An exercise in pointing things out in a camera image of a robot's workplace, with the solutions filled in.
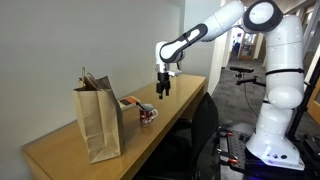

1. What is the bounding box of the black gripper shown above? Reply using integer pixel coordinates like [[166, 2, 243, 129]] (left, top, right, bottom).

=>
[[156, 73, 171, 99]]

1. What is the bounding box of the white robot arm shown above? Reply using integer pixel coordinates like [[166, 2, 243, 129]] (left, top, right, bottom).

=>
[[155, 0, 305, 171]]

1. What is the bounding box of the red patterned mug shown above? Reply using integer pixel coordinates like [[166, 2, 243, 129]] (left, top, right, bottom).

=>
[[139, 104, 158, 125]]

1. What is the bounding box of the book with orange cover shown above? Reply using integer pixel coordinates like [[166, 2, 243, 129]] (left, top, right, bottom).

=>
[[118, 96, 141, 110]]

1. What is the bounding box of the brown paper bag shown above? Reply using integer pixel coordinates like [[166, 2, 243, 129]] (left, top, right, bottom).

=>
[[73, 68, 124, 163]]

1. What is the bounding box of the black office chair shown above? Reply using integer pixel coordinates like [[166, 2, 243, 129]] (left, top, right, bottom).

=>
[[133, 92, 219, 180]]

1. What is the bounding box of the black camera on stand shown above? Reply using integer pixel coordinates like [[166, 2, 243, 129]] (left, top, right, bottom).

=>
[[229, 66, 268, 88]]

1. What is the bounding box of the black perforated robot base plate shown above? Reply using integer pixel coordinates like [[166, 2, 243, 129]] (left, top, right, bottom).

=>
[[219, 128, 263, 172]]

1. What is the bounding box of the red handled clamp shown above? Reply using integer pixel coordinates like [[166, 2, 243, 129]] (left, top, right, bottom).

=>
[[217, 149, 239, 165]]

